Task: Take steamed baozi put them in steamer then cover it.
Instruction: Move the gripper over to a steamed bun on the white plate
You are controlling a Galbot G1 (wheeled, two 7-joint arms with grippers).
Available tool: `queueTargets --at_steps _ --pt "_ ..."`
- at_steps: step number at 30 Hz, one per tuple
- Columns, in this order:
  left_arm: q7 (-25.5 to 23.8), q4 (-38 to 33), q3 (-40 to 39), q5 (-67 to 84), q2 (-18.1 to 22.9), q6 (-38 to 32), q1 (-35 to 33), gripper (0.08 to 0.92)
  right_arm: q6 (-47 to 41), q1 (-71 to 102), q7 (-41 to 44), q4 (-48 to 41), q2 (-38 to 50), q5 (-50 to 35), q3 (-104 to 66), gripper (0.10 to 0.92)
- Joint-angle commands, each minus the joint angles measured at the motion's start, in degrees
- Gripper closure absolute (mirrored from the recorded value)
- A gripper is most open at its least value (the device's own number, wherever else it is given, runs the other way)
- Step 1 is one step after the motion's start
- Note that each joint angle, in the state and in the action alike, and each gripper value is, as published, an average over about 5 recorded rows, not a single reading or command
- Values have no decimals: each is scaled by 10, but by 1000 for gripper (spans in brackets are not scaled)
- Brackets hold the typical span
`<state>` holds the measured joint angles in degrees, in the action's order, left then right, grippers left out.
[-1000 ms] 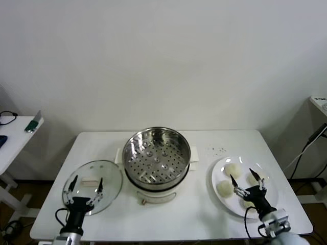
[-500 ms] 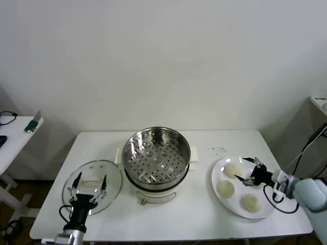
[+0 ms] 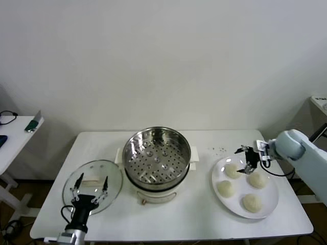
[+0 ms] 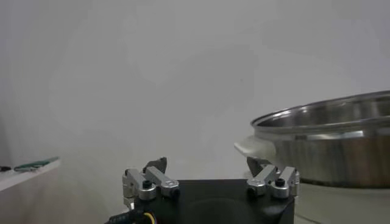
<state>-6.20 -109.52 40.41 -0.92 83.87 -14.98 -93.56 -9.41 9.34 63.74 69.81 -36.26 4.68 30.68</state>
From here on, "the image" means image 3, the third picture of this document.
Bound black flat device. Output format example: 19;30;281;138
308;123;327;143

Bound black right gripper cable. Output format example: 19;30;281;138
260;159;297;178

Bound scattered dark crumbs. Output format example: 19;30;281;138
207;145;227;156

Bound white round plate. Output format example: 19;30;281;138
211;155;279;219

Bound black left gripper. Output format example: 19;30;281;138
65;173;109;233

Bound green-handled knife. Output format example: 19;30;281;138
24;110;42;134

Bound glass lid with cream handle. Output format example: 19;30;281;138
62;159;124;215

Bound white steamed baozi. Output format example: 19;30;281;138
242;193;263;213
224;163;243;179
217;180;236;199
248;173;268;189

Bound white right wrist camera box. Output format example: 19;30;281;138
255;139;271;162

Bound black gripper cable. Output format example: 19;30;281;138
60;205;77;228
260;159;297;178

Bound thin black cable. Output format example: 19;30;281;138
0;110;18;126

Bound perforated steel steamer basket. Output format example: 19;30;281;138
122;126;192;185

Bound cream electric cooking pot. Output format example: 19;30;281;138
115;145;200;206

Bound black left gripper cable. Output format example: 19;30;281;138
60;205;77;228

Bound white side table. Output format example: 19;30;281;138
0;116;44;220

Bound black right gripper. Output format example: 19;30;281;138
234;144;259;175

